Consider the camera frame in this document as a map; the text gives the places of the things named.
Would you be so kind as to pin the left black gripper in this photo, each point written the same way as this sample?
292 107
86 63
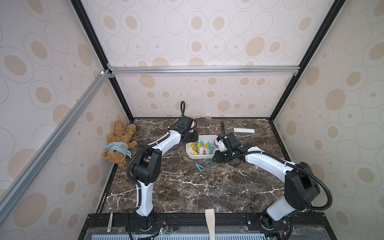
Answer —
196 135

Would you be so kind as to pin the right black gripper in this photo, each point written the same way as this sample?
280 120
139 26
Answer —
220 157

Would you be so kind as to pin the dark teal clothespin top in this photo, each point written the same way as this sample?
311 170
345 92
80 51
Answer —
208 162

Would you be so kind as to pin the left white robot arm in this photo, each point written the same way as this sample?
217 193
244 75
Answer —
145 167

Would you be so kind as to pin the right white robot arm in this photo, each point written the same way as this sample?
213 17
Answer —
301 186

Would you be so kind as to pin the white plastic storage box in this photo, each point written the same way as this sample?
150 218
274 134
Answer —
206 138

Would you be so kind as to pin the white paper strip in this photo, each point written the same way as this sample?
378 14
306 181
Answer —
243 130

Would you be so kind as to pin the brown teddy bear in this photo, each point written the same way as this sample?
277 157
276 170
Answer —
119 146

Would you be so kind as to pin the silver aluminium rail back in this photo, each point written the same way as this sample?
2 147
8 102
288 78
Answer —
205 70

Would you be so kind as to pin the silver aluminium rail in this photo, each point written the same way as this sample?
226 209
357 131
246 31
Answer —
205 70
21 184

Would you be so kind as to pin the silver aluminium rail left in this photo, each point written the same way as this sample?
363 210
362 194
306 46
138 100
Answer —
21 184

